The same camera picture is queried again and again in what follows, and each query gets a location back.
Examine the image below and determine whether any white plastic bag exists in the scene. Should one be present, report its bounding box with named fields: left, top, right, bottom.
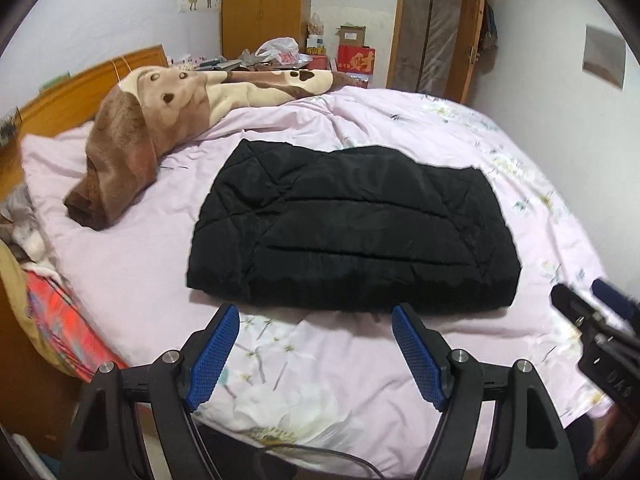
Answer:
left=255, top=36, right=300, bottom=65

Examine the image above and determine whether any grey white cloth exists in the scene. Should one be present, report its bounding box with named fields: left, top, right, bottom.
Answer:
left=0, top=185, right=48, bottom=261

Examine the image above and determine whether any cardboard box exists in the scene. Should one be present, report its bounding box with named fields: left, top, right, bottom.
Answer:
left=335, top=25, right=367, bottom=48

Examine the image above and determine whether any red plaid cloth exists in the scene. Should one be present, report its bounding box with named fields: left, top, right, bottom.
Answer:
left=22, top=270, right=126, bottom=376

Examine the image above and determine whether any wooden headboard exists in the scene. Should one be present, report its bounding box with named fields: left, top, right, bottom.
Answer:
left=0, top=44, right=170, bottom=181

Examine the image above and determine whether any red gift box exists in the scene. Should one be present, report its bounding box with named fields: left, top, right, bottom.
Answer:
left=337, top=45, right=377, bottom=75

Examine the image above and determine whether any hanging bag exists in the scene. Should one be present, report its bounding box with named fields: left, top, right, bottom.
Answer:
left=477, top=2, right=499, bottom=51

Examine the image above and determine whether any clear gift bag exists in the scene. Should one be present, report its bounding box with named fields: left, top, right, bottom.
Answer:
left=306, top=12, right=326, bottom=53

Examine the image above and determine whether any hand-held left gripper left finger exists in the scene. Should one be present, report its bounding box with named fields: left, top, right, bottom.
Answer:
left=72, top=302, right=241, bottom=480

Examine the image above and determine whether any black cable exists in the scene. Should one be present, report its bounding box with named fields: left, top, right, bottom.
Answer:
left=255, top=442, right=381, bottom=480

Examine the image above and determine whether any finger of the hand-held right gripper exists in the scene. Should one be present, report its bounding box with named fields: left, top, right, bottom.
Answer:
left=592, top=280, right=640, bottom=323
left=550, top=284, right=608, bottom=333

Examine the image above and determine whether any black puffer jacket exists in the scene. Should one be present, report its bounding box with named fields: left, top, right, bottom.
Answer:
left=186, top=139, right=522, bottom=313

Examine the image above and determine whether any person's right hand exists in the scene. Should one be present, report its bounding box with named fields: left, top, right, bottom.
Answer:
left=587, top=405, right=640, bottom=466

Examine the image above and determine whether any tan cloth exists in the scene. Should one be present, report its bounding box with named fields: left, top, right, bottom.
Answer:
left=0, top=240, right=66, bottom=361

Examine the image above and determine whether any wooden wardrobe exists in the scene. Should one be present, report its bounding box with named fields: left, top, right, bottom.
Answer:
left=221, top=0, right=314, bottom=61

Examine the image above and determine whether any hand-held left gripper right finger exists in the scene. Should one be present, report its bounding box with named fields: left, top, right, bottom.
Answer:
left=391, top=304, right=578, bottom=480

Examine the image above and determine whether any pink floral duvet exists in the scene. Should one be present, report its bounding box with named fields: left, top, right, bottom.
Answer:
left=22, top=85, right=616, bottom=480

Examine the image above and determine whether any wooden door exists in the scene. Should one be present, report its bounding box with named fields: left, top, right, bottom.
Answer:
left=386, top=0, right=487, bottom=106

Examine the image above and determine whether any brown dog print blanket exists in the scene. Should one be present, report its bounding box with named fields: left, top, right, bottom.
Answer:
left=64, top=66, right=353, bottom=232

